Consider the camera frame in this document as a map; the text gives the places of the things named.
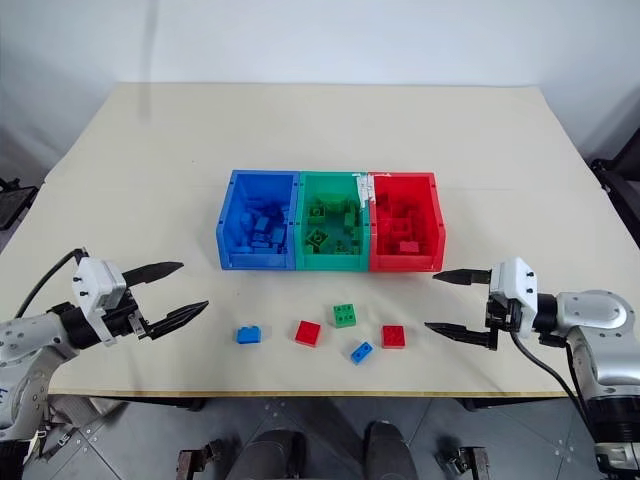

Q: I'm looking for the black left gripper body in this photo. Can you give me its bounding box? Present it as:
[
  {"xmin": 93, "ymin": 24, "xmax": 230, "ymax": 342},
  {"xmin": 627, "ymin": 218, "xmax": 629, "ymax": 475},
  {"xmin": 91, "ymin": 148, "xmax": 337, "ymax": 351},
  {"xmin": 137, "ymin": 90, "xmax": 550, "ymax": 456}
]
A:
[{"xmin": 103, "ymin": 288, "xmax": 152, "ymax": 345}]

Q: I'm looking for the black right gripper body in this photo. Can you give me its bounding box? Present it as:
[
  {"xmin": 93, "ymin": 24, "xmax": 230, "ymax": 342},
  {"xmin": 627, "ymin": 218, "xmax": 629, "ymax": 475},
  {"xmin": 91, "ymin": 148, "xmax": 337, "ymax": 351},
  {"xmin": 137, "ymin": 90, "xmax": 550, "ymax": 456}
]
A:
[{"xmin": 484, "ymin": 293, "xmax": 522, "ymax": 334}]

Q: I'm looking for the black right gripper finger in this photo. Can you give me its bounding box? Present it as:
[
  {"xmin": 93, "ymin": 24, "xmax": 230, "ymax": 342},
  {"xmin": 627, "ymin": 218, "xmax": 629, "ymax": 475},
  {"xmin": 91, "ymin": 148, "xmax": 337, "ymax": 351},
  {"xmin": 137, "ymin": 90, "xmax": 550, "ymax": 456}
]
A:
[
  {"xmin": 423, "ymin": 321, "xmax": 500, "ymax": 351},
  {"xmin": 431, "ymin": 267, "xmax": 495, "ymax": 288}
]

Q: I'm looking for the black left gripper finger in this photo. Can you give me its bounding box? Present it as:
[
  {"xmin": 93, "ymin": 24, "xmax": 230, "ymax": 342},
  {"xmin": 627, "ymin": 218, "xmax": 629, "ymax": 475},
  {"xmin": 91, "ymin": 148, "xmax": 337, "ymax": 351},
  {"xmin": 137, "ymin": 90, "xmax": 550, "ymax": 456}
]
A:
[
  {"xmin": 122, "ymin": 260, "xmax": 184, "ymax": 288},
  {"xmin": 147, "ymin": 300, "xmax": 210, "ymax": 341}
]

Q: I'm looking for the red plastic bin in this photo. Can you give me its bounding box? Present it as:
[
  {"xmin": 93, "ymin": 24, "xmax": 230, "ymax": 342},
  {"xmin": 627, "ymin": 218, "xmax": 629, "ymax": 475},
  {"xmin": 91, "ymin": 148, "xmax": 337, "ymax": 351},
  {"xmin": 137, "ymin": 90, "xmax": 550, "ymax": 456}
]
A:
[{"xmin": 366, "ymin": 171, "xmax": 447, "ymax": 273}]

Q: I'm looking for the blue plastic bin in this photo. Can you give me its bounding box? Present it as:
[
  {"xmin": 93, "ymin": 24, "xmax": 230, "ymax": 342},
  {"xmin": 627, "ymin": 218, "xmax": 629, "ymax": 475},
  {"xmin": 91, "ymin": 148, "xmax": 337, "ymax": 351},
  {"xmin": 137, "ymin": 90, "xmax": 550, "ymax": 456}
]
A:
[{"xmin": 214, "ymin": 169, "xmax": 302, "ymax": 272}]

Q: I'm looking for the small blue toy brick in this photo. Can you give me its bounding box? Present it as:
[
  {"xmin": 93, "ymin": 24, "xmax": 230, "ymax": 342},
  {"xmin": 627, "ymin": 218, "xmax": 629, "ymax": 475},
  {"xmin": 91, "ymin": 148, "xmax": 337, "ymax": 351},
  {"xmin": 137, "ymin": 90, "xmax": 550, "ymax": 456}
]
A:
[{"xmin": 349, "ymin": 340, "xmax": 377, "ymax": 367}]

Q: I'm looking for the black caster foot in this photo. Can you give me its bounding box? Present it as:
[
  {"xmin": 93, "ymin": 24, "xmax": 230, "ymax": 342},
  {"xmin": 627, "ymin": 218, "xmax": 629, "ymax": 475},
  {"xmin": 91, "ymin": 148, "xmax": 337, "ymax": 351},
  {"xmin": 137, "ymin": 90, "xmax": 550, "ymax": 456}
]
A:
[
  {"xmin": 176, "ymin": 438, "xmax": 227, "ymax": 480},
  {"xmin": 433, "ymin": 441, "xmax": 490, "ymax": 480}
]

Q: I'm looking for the white tape strip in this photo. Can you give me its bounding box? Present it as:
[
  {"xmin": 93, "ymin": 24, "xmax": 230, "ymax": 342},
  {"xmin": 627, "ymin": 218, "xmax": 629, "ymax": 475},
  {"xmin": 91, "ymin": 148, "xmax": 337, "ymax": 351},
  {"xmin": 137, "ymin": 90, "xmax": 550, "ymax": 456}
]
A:
[{"xmin": 351, "ymin": 171, "xmax": 377, "ymax": 209}]

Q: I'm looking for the green plastic bin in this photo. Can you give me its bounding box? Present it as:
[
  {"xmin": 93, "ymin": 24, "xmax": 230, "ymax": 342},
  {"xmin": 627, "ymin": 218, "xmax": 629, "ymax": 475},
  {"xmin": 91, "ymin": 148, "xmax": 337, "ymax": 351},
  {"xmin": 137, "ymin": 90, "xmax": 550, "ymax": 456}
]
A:
[{"xmin": 294, "ymin": 170, "xmax": 375, "ymax": 273}]

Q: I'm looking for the dark rounded shape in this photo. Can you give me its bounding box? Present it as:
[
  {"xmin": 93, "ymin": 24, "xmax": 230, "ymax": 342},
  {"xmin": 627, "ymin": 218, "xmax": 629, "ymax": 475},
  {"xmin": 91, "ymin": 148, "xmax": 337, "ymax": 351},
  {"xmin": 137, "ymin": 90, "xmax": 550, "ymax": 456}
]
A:
[
  {"xmin": 363, "ymin": 420, "xmax": 419, "ymax": 480},
  {"xmin": 238, "ymin": 428, "xmax": 307, "ymax": 480}
]

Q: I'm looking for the black chair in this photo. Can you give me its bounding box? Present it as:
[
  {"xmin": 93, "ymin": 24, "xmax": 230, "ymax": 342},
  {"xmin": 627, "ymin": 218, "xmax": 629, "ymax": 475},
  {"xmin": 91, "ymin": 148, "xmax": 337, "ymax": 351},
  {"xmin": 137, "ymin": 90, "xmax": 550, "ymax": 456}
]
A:
[{"xmin": 0, "ymin": 176, "xmax": 40, "ymax": 232}]

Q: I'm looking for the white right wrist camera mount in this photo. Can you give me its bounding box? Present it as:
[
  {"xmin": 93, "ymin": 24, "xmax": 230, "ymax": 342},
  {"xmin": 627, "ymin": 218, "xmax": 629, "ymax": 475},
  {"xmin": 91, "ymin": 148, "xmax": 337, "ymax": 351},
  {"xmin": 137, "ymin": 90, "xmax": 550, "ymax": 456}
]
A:
[{"xmin": 488, "ymin": 256, "xmax": 542, "ymax": 335}]

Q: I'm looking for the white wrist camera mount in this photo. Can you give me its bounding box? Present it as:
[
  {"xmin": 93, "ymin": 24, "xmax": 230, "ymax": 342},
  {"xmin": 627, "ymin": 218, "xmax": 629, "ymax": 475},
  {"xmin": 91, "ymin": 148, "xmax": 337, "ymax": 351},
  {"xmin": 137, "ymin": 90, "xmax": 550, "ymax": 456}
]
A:
[
  {"xmin": 488, "ymin": 256, "xmax": 542, "ymax": 335},
  {"xmin": 71, "ymin": 257, "xmax": 127, "ymax": 347}
]

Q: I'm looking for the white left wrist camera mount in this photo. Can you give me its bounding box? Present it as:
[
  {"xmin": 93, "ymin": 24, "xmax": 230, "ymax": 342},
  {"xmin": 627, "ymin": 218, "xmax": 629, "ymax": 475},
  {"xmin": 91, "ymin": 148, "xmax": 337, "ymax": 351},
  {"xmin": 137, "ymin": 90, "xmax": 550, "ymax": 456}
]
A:
[{"xmin": 71, "ymin": 257, "xmax": 127, "ymax": 347}]

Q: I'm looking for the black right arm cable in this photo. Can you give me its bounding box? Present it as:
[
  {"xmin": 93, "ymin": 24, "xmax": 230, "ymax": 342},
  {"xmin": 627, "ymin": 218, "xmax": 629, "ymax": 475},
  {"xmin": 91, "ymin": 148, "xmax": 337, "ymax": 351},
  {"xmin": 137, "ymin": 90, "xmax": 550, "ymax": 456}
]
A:
[{"xmin": 508, "ymin": 330, "xmax": 599, "ymax": 441}]

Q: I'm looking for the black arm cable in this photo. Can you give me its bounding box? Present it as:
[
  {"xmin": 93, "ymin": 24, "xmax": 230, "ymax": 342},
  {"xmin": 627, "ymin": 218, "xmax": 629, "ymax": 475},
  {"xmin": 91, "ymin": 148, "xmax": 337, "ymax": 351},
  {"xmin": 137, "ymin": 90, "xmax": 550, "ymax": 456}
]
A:
[
  {"xmin": 14, "ymin": 247, "xmax": 90, "ymax": 320},
  {"xmin": 508, "ymin": 330, "xmax": 599, "ymax": 441}
]

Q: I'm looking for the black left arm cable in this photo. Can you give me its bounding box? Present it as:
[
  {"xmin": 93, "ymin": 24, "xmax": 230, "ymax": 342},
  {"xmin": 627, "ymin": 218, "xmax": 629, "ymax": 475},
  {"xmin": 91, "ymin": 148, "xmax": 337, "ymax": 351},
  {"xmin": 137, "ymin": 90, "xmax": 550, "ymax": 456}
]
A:
[{"xmin": 14, "ymin": 247, "xmax": 90, "ymax": 320}]

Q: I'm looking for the black metal frame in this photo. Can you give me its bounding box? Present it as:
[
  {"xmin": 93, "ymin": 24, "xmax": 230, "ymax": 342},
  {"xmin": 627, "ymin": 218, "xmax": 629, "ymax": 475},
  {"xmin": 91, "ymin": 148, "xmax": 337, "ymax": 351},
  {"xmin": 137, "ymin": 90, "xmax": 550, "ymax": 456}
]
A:
[{"xmin": 588, "ymin": 126, "xmax": 640, "ymax": 232}]

